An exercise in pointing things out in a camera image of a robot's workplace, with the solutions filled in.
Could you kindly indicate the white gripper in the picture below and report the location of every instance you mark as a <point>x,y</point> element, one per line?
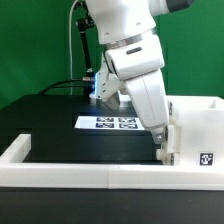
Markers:
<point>147,93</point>

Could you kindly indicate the white drawer box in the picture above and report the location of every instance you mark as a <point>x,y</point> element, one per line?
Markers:
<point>168,145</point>
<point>165,157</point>

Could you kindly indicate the white drawer cabinet frame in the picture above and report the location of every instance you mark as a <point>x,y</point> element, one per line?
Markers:
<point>199,130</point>

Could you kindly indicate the white front drawer box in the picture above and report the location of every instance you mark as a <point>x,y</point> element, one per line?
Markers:
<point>165,157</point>

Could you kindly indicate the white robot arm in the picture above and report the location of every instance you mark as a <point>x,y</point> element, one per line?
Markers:
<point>127,30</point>

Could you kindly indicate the white marker sheet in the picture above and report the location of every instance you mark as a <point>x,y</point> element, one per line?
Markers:
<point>108,123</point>

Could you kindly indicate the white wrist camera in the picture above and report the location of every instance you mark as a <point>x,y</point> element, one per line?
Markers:
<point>110,89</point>

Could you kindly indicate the white border frame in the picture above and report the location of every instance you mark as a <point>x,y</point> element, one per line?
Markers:
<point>15,172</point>

